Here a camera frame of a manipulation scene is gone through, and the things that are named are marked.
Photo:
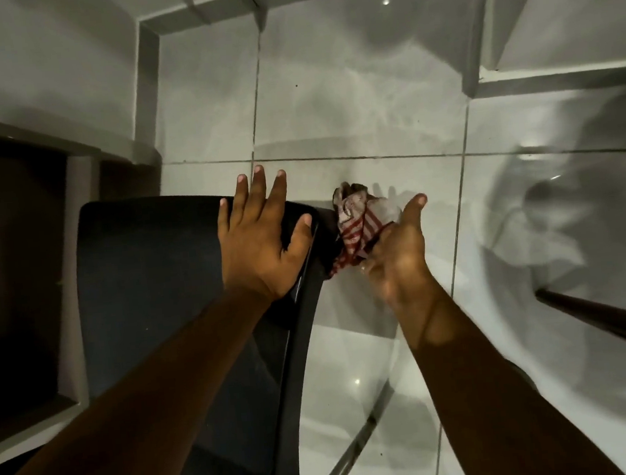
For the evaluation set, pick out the person's right hand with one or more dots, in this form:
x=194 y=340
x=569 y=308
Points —
x=400 y=262

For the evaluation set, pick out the person's left hand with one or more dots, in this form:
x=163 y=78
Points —
x=254 y=250

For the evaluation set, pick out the person's right thumb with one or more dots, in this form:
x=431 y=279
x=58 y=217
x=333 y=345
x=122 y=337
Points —
x=412 y=215

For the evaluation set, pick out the person's left middle finger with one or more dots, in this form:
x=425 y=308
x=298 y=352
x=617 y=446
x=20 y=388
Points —
x=258 y=191

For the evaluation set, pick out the person's left thumb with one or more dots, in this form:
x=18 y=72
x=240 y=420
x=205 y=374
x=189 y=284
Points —
x=297 y=236

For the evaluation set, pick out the person's left little finger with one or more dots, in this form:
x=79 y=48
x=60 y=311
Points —
x=225 y=219

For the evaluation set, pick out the red striped white cloth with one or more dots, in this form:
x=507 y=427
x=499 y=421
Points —
x=357 y=217

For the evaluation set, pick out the black plastic chair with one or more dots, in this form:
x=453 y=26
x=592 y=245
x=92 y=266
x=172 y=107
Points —
x=153 y=281

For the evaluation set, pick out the person's right forearm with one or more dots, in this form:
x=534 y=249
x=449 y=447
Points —
x=485 y=394

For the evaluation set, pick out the person's left forearm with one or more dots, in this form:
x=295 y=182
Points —
x=136 y=408

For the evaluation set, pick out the dark wooden stick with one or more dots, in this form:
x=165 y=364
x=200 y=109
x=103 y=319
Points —
x=610 y=323

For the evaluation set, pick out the white cabinet frame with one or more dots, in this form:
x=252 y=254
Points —
x=85 y=221

